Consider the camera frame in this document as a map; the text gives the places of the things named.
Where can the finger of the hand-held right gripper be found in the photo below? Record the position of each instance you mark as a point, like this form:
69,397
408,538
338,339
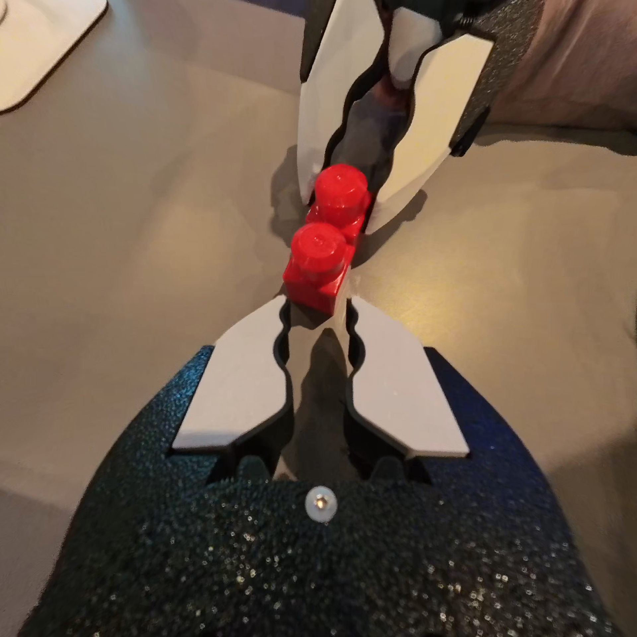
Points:
333,84
443,109

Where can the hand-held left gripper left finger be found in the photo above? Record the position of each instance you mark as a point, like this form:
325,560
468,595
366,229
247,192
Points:
229,393

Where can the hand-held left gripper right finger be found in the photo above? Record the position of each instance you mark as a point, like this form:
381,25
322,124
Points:
403,393

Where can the red two-stud block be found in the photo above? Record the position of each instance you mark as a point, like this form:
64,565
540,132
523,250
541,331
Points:
318,283

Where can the person's right hand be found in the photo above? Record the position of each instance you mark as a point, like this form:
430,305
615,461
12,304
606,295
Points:
395,99

